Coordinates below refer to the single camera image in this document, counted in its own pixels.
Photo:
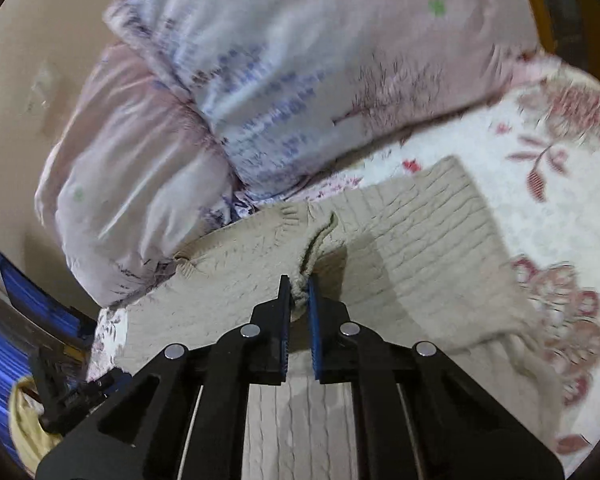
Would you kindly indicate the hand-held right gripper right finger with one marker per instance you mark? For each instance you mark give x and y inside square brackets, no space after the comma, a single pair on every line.
[316,345]

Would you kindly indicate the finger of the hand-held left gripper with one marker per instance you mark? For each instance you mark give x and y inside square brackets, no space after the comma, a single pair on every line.
[65,400]

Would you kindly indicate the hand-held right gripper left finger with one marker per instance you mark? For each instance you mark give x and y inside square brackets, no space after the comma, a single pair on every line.
[283,340]

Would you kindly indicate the beige knitted sweater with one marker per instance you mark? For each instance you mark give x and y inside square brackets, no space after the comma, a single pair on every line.
[420,240]

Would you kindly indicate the yellow cloth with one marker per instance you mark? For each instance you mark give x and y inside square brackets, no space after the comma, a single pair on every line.
[27,430]

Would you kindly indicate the blue striped cloth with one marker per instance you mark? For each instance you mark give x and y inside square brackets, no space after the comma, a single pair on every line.
[15,340]

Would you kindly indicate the patterned white pillow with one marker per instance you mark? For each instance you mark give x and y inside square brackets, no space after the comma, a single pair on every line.
[240,90]

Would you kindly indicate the white floral bed sheet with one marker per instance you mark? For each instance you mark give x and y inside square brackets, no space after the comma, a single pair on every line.
[555,170]

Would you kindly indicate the wooden bed frame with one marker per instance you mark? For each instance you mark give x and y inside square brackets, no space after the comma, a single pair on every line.
[542,5]

